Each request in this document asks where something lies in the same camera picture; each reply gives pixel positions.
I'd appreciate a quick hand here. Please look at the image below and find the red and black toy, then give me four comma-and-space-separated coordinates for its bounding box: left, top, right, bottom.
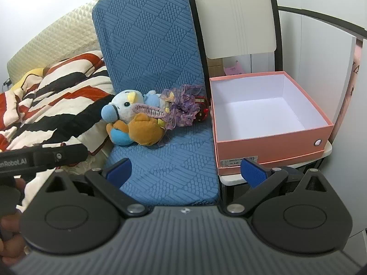
193, 95, 210, 122

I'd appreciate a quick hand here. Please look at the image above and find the pink cardboard box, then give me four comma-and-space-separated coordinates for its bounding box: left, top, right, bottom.
209, 71, 335, 177

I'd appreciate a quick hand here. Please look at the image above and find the pink hair claw clip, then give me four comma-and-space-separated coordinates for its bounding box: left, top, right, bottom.
133, 102, 170, 120

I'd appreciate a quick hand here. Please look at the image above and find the purple lace scrunchie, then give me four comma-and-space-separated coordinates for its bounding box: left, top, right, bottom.
159, 84, 203, 130

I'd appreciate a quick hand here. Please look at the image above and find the beige plastic chair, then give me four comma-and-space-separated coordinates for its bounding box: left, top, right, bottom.
186, 0, 334, 204

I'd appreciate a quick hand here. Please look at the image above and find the person's left hand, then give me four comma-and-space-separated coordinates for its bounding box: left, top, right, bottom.
0, 178, 27, 266

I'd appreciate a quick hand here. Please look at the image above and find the pink printed banner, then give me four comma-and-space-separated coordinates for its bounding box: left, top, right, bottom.
334, 38, 367, 139

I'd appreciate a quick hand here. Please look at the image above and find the black curved frame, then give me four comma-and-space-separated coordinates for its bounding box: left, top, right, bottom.
278, 6, 367, 39

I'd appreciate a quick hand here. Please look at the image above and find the light blue penguin plush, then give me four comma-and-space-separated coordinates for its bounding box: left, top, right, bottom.
101, 89, 175, 128

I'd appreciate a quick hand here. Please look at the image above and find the blue quilted mat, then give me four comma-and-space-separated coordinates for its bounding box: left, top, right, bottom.
92, 0, 222, 207

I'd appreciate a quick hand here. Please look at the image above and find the yellow pillow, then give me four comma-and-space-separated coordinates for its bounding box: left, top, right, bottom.
11, 67, 46, 91

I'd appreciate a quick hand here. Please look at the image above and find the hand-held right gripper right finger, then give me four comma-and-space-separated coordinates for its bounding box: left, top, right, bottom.
225, 157, 329, 219

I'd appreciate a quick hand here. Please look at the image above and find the cream quilted headboard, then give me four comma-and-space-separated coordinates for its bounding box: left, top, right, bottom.
6, 0, 101, 84

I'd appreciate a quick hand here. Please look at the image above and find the orange and blue plush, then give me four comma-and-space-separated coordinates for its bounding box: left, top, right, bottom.
106, 113, 166, 146

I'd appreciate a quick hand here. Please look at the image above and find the striped red black white blanket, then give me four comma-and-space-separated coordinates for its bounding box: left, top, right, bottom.
0, 50, 116, 207

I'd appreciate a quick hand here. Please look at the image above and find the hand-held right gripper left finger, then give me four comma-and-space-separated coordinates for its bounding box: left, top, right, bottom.
43, 157, 150, 219

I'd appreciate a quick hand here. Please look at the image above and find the pink paper sheet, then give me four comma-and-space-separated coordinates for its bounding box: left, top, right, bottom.
224, 60, 246, 77

